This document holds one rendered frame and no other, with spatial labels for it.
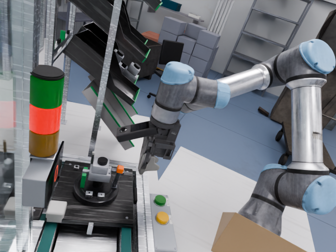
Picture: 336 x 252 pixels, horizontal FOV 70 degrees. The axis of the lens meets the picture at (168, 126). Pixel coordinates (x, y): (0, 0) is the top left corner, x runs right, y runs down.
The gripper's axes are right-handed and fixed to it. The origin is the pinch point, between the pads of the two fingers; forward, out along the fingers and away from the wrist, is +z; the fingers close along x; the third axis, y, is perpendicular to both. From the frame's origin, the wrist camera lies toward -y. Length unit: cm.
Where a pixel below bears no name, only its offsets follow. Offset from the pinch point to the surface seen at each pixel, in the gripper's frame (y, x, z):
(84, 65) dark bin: -22.7, 23.3, -21.0
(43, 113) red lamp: -23.1, -21.4, -27.9
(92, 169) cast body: -14.0, -2.0, 0.3
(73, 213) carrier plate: -16.9, -9.9, 10.3
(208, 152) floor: 120, 173, 107
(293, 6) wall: 361, 520, -98
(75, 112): -28, 64, 21
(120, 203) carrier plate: -3.8, -4.7, 10.3
